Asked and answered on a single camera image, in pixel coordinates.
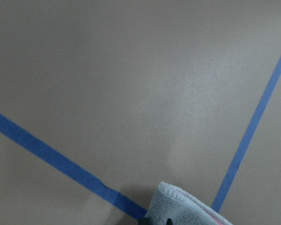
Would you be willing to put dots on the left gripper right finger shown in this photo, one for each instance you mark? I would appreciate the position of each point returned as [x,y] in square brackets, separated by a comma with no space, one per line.
[169,222]

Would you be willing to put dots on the pink and grey towel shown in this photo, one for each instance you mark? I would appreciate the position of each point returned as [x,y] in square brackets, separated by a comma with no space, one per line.
[171,202]

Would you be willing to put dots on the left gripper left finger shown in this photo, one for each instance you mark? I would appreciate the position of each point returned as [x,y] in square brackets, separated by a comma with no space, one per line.
[144,221]

